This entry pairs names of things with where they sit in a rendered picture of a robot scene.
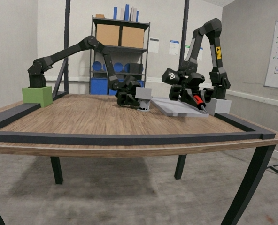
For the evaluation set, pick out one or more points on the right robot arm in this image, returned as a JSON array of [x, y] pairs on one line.
[[43, 64]]

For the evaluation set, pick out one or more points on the grey cylinder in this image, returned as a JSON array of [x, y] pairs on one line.
[[144, 105]]

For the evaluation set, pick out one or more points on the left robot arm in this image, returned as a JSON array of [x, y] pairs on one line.
[[218, 76]]

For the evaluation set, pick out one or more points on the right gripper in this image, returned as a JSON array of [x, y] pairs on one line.
[[129, 99]]

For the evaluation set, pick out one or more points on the white bracket with holes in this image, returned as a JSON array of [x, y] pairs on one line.
[[143, 93]]

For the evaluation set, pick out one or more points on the white shallow tray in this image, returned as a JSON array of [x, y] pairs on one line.
[[176, 108]]

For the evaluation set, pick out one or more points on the red screwdriver handle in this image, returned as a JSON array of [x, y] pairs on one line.
[[201, 105]]

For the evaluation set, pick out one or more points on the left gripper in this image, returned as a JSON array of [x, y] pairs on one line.
[[188, 93]]

